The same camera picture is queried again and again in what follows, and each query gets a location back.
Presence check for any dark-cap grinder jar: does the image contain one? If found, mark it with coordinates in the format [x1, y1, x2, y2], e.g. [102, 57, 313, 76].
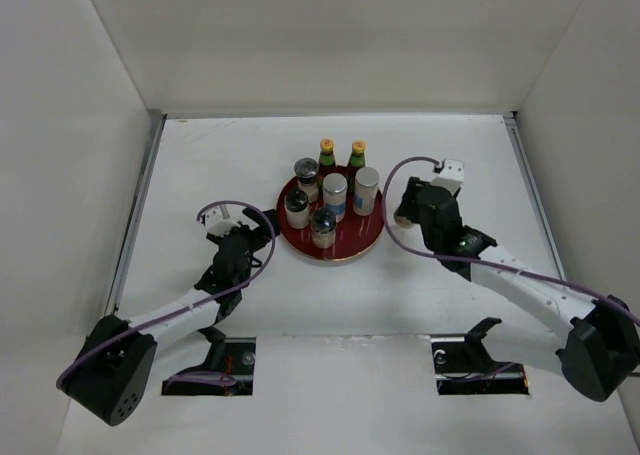
[294, 157, 319, 204]
[284, 186, 310, 230]
[309, 207, 337, 249]

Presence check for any silver-lid spice jar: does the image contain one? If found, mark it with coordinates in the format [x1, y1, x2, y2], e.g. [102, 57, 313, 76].
[353, 167, 379, 217]
[322, 173, 348, 223]

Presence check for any sauce bottle yellow cap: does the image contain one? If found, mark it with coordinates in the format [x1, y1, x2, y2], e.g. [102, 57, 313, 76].
[348, 140, 366, 170]
[318, 138, 337, 178]

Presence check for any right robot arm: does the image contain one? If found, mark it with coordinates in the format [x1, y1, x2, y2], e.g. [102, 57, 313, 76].
[394, 177, 639, 402]

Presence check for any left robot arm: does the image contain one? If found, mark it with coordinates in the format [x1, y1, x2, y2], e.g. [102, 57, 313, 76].
[56, 201, 281, 426]

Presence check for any red round tray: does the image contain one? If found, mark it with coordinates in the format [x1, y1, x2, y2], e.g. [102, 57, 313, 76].
[276, 177, 384, 262]

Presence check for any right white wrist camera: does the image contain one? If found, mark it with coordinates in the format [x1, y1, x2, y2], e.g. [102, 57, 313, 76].
[431, 159, 465, 195]

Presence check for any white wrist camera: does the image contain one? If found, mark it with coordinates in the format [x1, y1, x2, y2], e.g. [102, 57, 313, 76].
[199, 204, 240, 237]
[431, 159, 465, 195]

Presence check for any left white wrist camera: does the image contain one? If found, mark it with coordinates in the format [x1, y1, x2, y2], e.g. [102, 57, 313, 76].
[199, 204, 240, 237]

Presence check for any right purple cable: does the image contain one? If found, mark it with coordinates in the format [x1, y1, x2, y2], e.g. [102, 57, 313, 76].
[381, 155, 640, 326]

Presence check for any purple cable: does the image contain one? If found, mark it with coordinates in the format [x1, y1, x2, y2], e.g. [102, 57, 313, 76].
[381, 155, 640, 326]
[55, 200, 277, 391]

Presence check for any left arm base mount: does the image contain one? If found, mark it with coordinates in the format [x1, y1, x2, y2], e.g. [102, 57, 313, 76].
[161, 327, 257, 397]

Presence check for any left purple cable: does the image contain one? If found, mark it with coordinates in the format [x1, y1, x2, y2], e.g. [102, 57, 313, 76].
[55, 200, 277, 391]

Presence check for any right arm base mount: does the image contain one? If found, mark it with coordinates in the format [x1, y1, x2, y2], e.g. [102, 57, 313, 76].
[431, 317, 529, 396]

